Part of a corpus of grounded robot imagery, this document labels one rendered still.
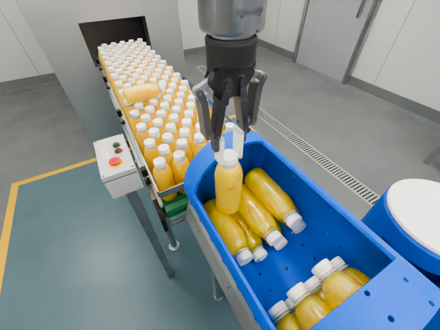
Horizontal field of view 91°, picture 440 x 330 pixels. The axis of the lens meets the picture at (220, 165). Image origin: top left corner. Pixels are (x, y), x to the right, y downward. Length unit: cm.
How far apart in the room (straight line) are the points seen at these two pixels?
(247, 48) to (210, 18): 6
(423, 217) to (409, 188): 10
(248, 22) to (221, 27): 3
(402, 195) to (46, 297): 197
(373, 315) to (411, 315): 4
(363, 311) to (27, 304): 189
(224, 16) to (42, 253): 205
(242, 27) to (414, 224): 67
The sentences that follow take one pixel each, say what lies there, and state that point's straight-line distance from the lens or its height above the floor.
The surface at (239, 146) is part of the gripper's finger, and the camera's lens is 44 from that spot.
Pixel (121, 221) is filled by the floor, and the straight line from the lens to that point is 200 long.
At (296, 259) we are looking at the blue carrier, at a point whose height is 97.
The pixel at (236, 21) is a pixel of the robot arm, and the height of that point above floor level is 150.
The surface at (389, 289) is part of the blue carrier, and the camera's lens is 41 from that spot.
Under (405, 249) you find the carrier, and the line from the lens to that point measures 80.
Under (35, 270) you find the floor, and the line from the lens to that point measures 211.
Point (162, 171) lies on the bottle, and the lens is 73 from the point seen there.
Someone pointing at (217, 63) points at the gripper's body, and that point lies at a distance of 33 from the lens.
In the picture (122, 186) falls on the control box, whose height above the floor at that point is 104.
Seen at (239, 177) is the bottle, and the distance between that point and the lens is 47.
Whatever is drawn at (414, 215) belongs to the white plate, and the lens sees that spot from 81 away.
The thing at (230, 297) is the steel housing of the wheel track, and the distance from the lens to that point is 72.
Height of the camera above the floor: 156
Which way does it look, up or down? 44 degrees down
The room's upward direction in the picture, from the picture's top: 1 degrees counter-clockwise
